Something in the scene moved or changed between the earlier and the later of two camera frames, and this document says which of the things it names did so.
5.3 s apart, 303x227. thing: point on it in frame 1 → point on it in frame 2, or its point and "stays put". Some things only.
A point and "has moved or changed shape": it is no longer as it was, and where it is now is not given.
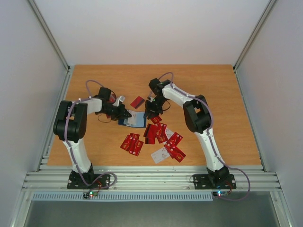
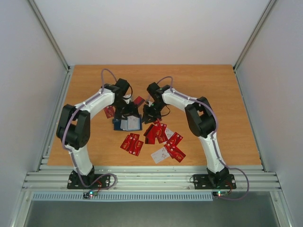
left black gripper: [121, 113] → [133, 110]
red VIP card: [174, 152] stays put
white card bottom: [160, 155] stays put
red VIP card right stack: [174, 139] stays put
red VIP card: [125, 144] stays put
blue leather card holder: [141, 120] has moved or changed shape
